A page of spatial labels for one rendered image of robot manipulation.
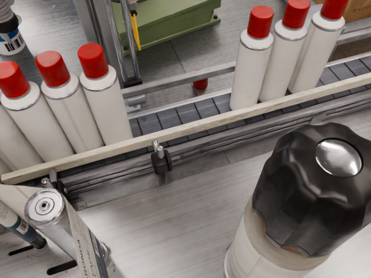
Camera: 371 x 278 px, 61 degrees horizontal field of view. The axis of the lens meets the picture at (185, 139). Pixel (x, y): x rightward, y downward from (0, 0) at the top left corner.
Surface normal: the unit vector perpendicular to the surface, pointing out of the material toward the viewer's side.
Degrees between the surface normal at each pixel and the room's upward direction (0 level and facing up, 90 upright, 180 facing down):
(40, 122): 90
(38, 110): 90
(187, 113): 0
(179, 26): 90
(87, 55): 2
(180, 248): 0
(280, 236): 90
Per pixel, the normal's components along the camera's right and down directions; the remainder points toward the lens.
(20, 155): 0.71, 0.57
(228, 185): -0.01, -0.57
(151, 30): 0.48, 0.72
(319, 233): -0.64, 0.63
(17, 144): 0.87, 0.40
